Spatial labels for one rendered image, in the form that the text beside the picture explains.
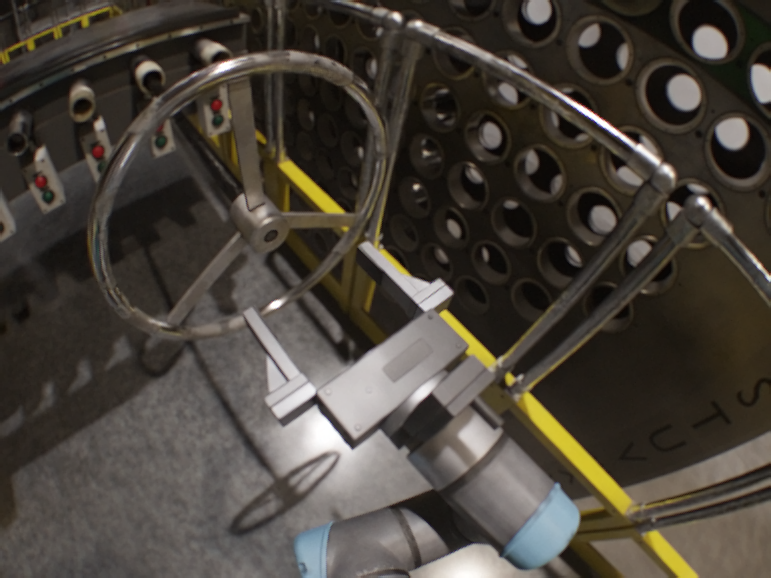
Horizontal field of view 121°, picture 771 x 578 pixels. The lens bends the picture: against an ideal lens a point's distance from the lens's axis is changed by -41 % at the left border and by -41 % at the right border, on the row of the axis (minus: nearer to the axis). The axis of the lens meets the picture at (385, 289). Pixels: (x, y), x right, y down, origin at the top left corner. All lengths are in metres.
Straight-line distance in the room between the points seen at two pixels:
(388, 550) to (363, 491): 0.81
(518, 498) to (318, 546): 0.18
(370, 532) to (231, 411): 0.93
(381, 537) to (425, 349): 0.18
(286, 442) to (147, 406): 0.50
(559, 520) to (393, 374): 0.18
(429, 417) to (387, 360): 0.08
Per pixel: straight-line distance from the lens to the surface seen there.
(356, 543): 0.35
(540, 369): 0.80
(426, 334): 0.31
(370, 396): 0.28
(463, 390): 0.23
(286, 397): 0.30
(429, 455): 0.28
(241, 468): 1.19
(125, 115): 1.10
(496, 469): 0.28
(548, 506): 0.30
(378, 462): 1.18
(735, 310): 1.54
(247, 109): 0.34
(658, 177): 0.53
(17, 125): 0.96
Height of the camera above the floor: 1.15
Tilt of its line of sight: 53 degrees down
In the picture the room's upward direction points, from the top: 15 degrees clockwise
